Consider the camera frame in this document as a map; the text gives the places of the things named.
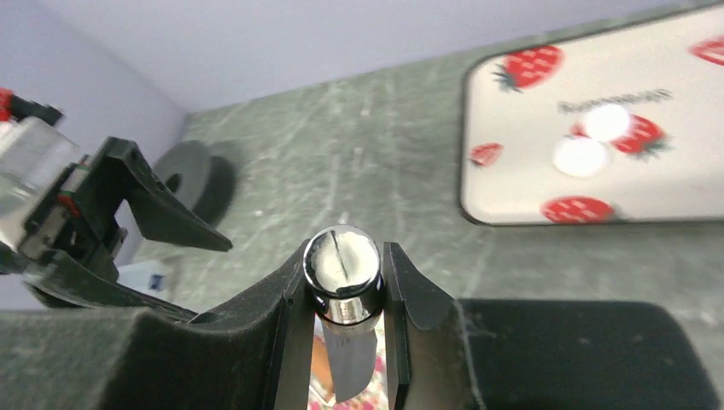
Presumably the round white wrapper middle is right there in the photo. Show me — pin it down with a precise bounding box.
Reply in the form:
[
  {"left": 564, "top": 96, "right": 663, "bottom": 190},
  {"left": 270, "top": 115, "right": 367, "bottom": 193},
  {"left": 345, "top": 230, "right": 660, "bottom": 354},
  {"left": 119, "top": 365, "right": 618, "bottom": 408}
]
[{"left": 581, "top": 103, "right": 633, "bottom": 143}]

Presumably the strawberry print tray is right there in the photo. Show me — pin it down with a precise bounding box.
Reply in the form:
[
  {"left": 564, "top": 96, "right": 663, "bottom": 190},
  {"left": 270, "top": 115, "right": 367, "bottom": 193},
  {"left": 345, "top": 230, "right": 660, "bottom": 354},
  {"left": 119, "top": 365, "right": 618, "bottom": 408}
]
[{"left": 459, "top": 1, "right": 723, "bottom": 226}]

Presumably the floral print tray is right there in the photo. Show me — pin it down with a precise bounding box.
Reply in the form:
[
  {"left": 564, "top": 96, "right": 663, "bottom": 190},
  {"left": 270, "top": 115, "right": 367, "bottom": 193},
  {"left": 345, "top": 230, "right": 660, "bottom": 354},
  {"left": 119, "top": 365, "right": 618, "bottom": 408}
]
[{"left": 307, "top": 335, "right": 388, "bottom": 409}]

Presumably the round white wrapper left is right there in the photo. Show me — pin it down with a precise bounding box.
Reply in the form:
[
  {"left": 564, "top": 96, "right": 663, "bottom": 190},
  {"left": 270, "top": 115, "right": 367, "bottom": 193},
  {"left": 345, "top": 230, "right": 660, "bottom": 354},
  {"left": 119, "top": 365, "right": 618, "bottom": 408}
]
[{"left": 552, "top": 138, "right": 610, "bottom": 178}]

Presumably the wooden handled dough scraper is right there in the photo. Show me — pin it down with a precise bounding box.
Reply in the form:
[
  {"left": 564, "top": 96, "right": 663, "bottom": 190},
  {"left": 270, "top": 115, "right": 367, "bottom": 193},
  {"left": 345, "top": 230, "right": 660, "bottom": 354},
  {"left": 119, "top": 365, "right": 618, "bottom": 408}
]
[{"left": 302, "top": 225, "right": 385, "bottom": 402}]

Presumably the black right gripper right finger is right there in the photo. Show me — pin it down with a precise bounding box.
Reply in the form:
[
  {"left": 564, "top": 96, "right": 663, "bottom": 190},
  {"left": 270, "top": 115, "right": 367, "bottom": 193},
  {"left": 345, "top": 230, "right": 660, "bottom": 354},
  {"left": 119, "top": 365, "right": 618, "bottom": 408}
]
[{"left": 382, "top": 243, "right": 720, "bottom": 409}]

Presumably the round white wrapper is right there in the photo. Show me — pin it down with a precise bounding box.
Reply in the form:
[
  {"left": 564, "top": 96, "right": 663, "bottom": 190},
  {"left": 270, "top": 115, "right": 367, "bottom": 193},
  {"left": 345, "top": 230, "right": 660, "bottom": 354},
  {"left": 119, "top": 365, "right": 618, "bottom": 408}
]
[
  {"left": 581, "top": 103, "right": 633, "bottom": 143},
  {"left": 552, "top": 138, "right": 610, "bottom": 178}
]

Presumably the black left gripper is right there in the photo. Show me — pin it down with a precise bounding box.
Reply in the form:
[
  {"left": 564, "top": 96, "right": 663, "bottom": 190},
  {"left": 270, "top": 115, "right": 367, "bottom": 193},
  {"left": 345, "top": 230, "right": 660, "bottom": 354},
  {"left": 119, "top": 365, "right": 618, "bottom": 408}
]
[{"left": 16, "top": 137, "right": 232, "bottom": 322}]

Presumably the black filament spool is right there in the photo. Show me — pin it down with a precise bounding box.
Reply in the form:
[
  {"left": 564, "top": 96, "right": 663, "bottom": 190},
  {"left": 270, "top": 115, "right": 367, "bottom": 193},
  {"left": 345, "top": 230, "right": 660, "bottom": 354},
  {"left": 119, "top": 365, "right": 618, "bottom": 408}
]
[{"left": 153, "top": 140, "right": 237, "bottom": 227}]

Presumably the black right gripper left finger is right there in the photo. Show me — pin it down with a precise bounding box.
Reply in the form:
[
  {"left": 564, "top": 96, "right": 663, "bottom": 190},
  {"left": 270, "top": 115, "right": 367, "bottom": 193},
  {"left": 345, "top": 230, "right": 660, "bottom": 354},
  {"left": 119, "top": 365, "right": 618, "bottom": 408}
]
[{"left": 1, "top": 250, "right": 313, "bottom": 409}]

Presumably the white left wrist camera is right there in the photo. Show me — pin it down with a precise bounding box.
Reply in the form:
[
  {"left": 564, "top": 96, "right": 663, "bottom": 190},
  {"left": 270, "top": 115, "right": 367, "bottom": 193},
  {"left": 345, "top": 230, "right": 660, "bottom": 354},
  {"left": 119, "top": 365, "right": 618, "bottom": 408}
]
[{"left": 1, "top": 88, "right": 79, "bottom": 251}]

